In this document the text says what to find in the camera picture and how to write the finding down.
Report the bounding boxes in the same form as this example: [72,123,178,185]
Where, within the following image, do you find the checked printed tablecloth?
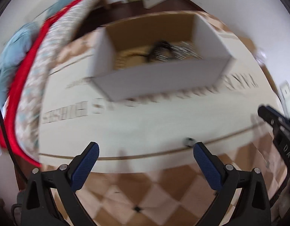
[38,9,290,226]

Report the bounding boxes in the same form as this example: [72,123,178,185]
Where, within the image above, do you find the white power strip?
[279,81,290,121]

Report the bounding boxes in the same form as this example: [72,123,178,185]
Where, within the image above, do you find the checked bed sheet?
[14,0,106,163]

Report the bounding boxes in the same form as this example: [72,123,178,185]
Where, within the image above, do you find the white cardboard box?
[87,13,236,102]

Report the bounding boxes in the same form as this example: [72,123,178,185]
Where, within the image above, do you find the black smart band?
[147,40,176,63]

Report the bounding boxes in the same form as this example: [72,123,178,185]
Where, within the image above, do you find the thick silver chain bracelet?
[171,41,203,61]

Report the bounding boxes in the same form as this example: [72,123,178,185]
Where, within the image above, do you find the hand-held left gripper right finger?
[193,142,271,226]

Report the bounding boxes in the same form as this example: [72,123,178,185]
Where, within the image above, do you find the wooden bead bracelet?
[114,48,150,70]

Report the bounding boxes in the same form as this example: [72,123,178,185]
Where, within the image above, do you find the black cable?
[0,98,30,189]

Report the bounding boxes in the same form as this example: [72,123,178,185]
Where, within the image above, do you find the light blue quilt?
[0,21,44,123]

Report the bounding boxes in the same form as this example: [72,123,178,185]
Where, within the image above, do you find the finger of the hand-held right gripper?
[265,105,290,126]
[257,105,281,129]

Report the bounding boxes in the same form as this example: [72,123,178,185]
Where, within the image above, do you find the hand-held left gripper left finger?
[21,142,100,226]

